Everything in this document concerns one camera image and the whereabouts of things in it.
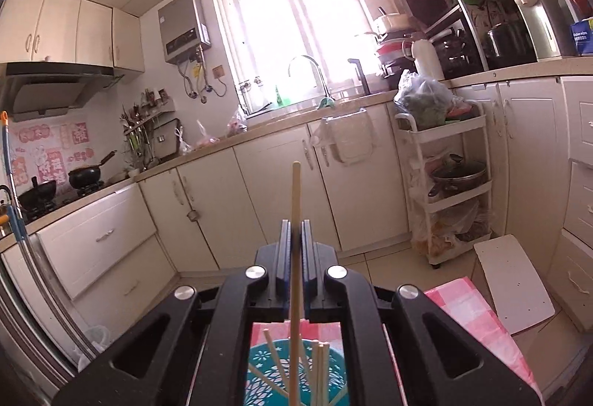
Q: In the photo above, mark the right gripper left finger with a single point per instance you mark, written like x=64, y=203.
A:
x=193, y=347

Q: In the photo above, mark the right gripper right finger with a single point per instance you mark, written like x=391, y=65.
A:
x=400, y=348

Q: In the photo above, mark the wooden chopstick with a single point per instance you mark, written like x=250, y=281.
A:
x=277, y=361
x=314, y=372
x=267, y=381
x=324, y=382
x=339, y=396
x=296, y=276
x=320, y=368

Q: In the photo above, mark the blue perforated plastic basket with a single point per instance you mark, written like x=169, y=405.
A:
x=257, y=393

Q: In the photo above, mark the pink checkered tablecloth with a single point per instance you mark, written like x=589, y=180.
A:
x=460, y=299

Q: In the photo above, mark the white board on floor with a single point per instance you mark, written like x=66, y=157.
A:
x=520, y=297

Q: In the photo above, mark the white rolling shelf cart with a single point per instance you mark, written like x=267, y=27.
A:
x=447, y=179

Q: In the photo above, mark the black frying pan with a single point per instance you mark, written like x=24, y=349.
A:
x=88, y=175

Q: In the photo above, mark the white hanging trash bin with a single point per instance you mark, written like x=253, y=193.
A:
x=352, y=136

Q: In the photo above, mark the black wok on stove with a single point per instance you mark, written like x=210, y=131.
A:
x=39, y=193

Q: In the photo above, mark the plastic bag of vegetables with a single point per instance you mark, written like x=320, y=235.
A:
x=426, y=100

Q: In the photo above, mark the white thermos jug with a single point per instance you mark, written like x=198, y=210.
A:
x=426, y=59

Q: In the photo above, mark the range hood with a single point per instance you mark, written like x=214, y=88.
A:
x=35, y=90

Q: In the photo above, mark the grey gas water heater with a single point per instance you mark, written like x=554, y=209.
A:
x=183, y=29

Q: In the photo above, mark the white electric kettle pot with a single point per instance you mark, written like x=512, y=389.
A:
x=549, y=32

